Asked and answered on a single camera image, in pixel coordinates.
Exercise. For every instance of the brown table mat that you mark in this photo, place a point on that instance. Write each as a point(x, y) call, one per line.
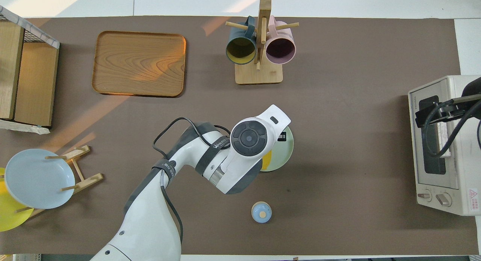
point(338, 159)

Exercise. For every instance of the wooden mug tree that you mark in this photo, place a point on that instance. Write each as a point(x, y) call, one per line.
point(259, 75)

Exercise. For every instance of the pink mug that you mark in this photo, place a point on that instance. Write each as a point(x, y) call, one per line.
point(280, 49)

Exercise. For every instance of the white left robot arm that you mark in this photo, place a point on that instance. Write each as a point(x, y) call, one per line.
point(150, 223)

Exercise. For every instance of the dark blue mug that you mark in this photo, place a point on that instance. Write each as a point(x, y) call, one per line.
point(240, 50)

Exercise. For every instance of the wooden serving tray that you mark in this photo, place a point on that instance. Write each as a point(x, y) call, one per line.
point(139, 64)

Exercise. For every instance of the light blue plate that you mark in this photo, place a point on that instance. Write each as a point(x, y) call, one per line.
point(37, 178)

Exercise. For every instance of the toaster oven glass door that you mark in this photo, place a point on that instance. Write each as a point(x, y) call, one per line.
point(432, 174)

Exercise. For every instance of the pale green plate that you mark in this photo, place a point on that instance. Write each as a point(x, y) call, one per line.
point(283, 156)

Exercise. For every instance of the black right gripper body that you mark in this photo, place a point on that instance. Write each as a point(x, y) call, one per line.
point(419, 118)

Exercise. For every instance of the silver oven knob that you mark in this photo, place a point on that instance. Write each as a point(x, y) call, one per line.
point(424, 195)
point(444, 199)

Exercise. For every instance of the wooden plate rack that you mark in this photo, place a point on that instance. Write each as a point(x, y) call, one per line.
point(84, 178)

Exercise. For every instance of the yellow plate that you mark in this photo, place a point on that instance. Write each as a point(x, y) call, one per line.
point(9, 218)

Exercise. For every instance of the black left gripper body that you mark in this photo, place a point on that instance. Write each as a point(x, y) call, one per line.
point(282, 138)

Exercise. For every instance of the white toaster oven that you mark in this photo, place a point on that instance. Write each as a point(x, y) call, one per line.
point(462, 178)

